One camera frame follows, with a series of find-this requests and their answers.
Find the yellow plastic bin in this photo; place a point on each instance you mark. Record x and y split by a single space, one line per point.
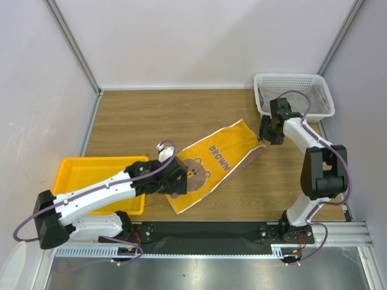
77 173

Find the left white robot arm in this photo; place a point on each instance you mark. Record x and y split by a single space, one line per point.
53 215

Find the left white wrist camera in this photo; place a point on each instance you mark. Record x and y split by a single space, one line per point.
166 153

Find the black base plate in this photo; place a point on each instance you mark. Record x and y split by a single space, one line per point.
215 238

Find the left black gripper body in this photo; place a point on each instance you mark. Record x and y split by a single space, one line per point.
178 185

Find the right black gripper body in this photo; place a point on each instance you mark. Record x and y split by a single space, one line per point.
269 130

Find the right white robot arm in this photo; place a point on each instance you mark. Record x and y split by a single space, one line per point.
324 174

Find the white perforated basket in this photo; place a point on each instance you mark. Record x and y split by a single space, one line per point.
297 83

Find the aluminium frame rail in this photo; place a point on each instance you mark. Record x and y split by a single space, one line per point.
67 34

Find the brown towel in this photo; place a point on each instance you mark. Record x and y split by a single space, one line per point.
213 160

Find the grey towel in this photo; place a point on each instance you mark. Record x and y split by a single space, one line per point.
297 101

